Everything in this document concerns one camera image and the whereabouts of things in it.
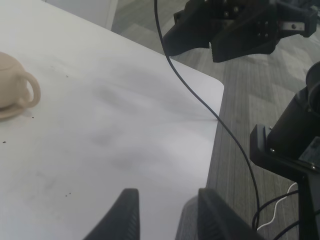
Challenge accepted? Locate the beige round teapot tray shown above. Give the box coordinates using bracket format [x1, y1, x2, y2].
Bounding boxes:
[0, 103, 24, 119]

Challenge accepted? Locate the beige teapot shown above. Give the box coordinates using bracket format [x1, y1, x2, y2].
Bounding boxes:
[0, 52, 41, 110]

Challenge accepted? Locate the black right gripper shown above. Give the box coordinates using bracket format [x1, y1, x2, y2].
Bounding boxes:
[163, 0, 315, 63]

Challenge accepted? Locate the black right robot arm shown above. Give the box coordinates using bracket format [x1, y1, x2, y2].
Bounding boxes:
[160, 0, 320, 240]

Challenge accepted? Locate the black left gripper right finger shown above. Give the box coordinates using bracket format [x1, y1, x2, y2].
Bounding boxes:
[197, 188, 262, 240]

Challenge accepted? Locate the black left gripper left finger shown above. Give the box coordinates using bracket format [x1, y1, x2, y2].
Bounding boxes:
[85, 188, 139, 240]

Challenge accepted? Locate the thin white cable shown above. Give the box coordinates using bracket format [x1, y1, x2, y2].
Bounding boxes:
[256, 182, 299, 230]

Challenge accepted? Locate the thin black camera cable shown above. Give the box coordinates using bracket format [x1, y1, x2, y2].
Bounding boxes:
[153, 0, 260, 230]

